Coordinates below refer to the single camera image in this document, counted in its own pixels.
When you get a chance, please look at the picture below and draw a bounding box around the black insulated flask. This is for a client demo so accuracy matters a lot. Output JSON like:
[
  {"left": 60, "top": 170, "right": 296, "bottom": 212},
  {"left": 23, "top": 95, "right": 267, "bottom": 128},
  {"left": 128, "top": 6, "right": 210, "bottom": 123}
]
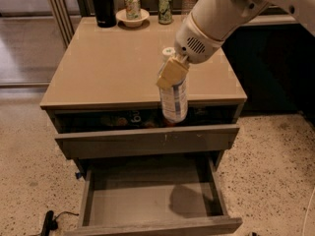
[{"left": 93, "top": 0, "right": 116, "bottom": 28}]

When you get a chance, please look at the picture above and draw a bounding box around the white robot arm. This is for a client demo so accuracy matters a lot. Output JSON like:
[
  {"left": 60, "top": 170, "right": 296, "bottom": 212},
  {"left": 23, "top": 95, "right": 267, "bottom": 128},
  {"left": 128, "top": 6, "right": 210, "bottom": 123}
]
[{"left": 157, "top": 0, "right": 315, "bottom": 89}]

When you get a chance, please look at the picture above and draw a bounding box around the orange fruit in drawer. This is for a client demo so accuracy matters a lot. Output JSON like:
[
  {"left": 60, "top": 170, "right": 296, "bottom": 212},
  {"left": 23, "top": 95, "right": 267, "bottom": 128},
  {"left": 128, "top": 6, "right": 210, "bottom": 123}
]
[{"left": 163, "top": 119, "right": 177, "bottom": 127}]

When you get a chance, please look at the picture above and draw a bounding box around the black power cable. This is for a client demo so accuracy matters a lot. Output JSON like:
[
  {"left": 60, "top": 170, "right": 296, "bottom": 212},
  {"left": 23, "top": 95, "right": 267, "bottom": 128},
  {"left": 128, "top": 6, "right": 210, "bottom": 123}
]
[{"left": 52, "top": 210, "right": 80, "bottom": 230}]

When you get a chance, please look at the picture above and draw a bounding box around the black power strip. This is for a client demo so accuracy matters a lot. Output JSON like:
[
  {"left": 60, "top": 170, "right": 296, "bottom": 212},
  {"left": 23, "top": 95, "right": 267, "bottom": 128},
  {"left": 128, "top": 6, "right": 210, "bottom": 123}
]
[{"left": 39, "top": 210, "right": 54, "bottom": 236}]

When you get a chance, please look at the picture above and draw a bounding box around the grey drawer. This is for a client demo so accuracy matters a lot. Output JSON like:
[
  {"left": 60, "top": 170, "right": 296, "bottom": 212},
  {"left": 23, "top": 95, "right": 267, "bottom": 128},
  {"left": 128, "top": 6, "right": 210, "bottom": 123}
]
[
  {"left": 65, "top": 154, "right": 242, "bottom": 236},
  {"left": 56, "top": 105, "right": 238, "bottom": 159}
]

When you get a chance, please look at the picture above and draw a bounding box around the grey middle drawer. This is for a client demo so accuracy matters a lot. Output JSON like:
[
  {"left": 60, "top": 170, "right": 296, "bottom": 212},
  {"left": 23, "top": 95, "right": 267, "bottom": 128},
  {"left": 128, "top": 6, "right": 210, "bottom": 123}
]
[{"left": 65, "top": 154, "right": 242, "bottom": 236}]

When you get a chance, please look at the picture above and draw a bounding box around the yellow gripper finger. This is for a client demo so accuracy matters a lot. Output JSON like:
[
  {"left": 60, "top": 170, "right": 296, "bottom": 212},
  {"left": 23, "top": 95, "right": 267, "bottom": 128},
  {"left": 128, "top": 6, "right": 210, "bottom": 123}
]
[{"left": 157, "top": 56, "right": 189, "bottom": 89}]

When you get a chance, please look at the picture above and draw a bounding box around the metal window frame post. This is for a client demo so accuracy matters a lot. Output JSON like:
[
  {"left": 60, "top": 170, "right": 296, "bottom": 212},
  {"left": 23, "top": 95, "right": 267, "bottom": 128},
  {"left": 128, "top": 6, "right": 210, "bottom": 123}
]
[{"left": 48, "top": 0, "right": 74, "bottom": 48}]

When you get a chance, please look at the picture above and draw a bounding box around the blue plastic water bottle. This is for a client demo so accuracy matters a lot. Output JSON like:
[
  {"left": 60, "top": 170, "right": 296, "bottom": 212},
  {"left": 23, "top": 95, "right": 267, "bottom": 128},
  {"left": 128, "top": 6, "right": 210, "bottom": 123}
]
[{"left": 157, "top": 47, "right": 188, "bottom": 123}]

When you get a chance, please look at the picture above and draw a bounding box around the green soda can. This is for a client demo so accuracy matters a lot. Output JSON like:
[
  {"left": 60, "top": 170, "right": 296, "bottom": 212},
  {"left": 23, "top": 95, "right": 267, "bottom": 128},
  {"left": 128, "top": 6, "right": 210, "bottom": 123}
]
[{"left": 158, "top": 0, "right": 172, "bottom": 25}]

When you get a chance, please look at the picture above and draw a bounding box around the grey ledge shelf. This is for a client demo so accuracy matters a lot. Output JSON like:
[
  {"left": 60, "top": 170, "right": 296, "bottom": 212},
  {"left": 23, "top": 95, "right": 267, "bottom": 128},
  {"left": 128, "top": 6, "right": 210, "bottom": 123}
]
[{"left": 245, "top": 15, "right": 296, "bottom": 27}]

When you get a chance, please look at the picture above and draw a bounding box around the dark snack bag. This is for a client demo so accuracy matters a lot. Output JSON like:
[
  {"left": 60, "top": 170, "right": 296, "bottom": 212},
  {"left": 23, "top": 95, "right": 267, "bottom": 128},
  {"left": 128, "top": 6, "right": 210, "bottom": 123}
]
[{"left": 100, "top": 110, "right": 162, "bottom": 129}]

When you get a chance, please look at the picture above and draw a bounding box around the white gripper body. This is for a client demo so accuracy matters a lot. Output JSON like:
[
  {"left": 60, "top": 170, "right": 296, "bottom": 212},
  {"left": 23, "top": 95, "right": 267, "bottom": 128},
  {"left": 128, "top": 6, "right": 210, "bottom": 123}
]
[{"left": 174, "top": 13, "right": 224, "bottom": 64}]

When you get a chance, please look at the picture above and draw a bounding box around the grey drawer cabinet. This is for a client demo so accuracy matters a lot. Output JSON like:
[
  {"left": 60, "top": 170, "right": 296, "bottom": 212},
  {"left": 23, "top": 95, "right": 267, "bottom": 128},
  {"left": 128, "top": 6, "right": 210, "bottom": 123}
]
[{"left": 39, "top": 14, "right": 248, "bottom": 236}]

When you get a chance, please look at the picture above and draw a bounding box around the grey top drawer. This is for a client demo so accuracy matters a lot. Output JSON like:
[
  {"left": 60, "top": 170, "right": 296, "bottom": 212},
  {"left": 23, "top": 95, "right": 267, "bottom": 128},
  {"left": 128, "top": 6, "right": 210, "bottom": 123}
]
[{"left": 56, "top": 105, "right": 238, "bottom": 159}]

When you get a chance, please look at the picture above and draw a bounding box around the white ceramic bowl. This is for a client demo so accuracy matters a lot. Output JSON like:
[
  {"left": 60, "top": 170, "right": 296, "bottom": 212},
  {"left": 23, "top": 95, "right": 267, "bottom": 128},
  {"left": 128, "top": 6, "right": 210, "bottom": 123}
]
[{"left": 116, "top": 9, "right": 150, "bottom": 29}]

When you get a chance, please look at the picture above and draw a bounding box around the green can in bowl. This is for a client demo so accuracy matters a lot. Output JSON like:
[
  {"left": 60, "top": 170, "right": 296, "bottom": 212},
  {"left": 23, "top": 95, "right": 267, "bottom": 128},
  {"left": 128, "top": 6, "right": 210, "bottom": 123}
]
[{"left": 124, "top": 0, "right": 141, "bottom": 18}]

